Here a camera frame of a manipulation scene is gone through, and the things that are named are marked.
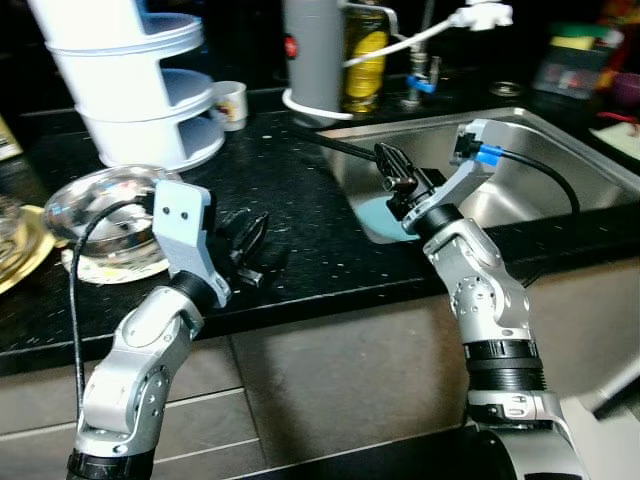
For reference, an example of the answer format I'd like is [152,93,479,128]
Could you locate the white power cable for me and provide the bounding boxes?
[283,12,461,121]

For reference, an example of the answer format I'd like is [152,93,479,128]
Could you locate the white plug adapter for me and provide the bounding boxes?
[450,0,516,33]

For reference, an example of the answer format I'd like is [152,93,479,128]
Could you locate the steel bowl holding utensils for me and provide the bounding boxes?
[0,195,26,261]

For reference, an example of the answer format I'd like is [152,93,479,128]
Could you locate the white tiered plastic rack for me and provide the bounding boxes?
[28,0,229,173]

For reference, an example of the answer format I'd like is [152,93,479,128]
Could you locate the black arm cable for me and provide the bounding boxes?
[495,148,582,221]
[67,198,166,431]

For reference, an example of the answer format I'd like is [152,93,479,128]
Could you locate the small white printed mug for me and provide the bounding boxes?
[210,80,249,133]

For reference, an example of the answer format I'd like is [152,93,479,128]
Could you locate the purple bowl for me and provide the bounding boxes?
[610,70,640,109]

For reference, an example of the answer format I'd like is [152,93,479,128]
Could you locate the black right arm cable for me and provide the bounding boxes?
[495,148,582,221]

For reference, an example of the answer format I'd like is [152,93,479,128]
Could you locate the cream patterned plate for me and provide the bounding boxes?
[62,245,176,286]

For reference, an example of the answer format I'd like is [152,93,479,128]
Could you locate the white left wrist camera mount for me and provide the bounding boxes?
[152,180,233,306]

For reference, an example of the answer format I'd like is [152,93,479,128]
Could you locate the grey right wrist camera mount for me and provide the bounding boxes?
[425,118,516,216]

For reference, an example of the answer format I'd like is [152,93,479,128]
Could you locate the wide stainless steel bowl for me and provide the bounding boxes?
[43,163,186,269]

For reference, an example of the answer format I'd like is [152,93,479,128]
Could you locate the grey cylindrical appliance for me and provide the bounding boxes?
[283,0,348,111]

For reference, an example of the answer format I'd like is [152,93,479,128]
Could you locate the black floor mat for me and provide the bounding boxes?
[230,425,491,480]

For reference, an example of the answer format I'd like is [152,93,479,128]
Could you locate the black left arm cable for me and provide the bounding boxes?
[67,198,166,431]

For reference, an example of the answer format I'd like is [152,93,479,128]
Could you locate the stainless steel sink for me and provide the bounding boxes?
[318,105,640,246]

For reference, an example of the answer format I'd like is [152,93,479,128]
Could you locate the metal faucet with blue tape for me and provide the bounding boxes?
[405,0,443,109]

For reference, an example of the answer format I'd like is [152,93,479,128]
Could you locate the clear container with sponges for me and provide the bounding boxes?
[532,22,613,101]

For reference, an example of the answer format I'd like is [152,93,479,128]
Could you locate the yellow oil bottle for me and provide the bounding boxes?
[342,0,393,116]

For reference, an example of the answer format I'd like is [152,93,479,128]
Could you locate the thin black rod utensil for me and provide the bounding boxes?
[288,128,396,171]

